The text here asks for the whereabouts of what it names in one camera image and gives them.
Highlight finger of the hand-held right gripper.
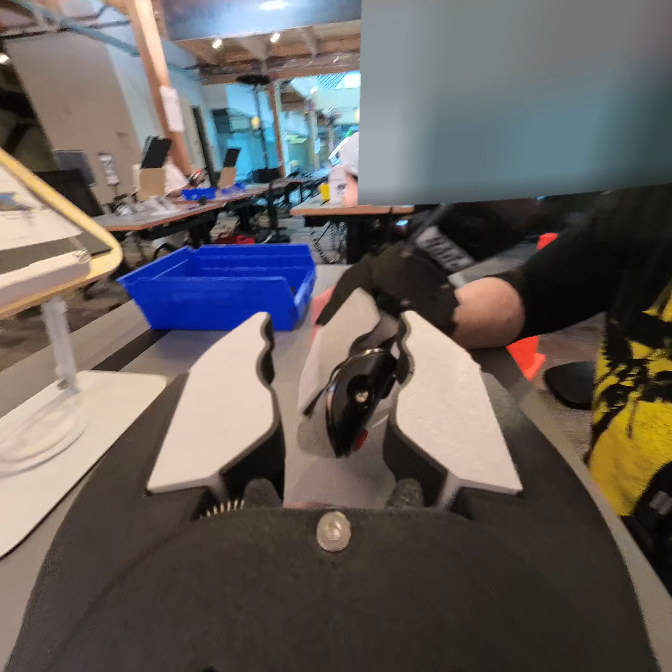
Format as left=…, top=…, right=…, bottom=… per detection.
left=297, top=288, right=383, bottom=457
left=362, top=312, right=407, bottom=360

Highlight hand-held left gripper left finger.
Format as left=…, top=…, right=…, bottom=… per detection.
left=146, top=311, right=287, bottom=507

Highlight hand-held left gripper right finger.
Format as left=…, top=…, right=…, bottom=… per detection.
left=382, top=310, right=524, bottom=507

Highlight black remote control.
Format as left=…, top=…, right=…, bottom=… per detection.
left=302, top=344, right=415, bottom=459

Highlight blue plastic bin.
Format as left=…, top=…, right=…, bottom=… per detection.
left=118, top=244, right=317, bottom=333

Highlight grey desk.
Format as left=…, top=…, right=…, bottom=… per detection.
left=0, top=265, right=672, bottom=672

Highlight wooden top table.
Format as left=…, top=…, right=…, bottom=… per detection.
left=290, top=204, right=415, bottom=263

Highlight black chair armrest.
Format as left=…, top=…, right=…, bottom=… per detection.
left=543, top=361, right=596, bottom=409

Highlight yellow black patterned pants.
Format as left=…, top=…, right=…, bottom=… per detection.
left=585, top=283, right=672, bottom=573

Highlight grey top work table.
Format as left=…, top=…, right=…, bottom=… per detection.
left=94, top=197, right=229, bottom=247

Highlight black pole stand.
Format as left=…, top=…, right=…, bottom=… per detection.
left=235, top=73, right=279, bottom=174

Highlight printed instruction sheet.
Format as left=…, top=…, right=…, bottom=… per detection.
left=0, top=168, right=79, bottom=250

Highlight black office chair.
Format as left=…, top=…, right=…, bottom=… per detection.
left=34, top=168, right=103, bottom=216

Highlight white paper notice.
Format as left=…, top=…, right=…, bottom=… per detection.
left=159, top=86, right=186, bottom=132

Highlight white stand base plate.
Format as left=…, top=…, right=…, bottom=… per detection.
left=0, top=295, right=169, bottom=558

